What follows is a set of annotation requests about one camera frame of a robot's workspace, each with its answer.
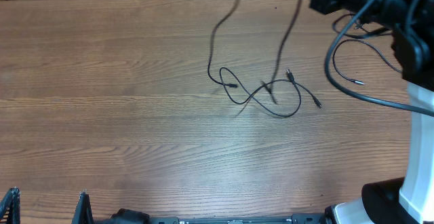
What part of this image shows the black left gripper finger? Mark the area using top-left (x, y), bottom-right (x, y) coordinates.
top-left (1, 187), bottom-right (20, 224)
top-left (72, 192), bottom-right (94, 224)

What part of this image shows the thin black USB-C cable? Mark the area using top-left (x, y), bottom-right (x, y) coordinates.
top-left (218, 67), bottom-right (323, 119)

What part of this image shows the black round plug cable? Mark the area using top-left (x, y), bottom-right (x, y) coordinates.
top-left (331, 12), bottom-right (404, 86)

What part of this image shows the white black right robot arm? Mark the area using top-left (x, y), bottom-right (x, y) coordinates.
top-left (309, 0), bottom-right (433, 223)

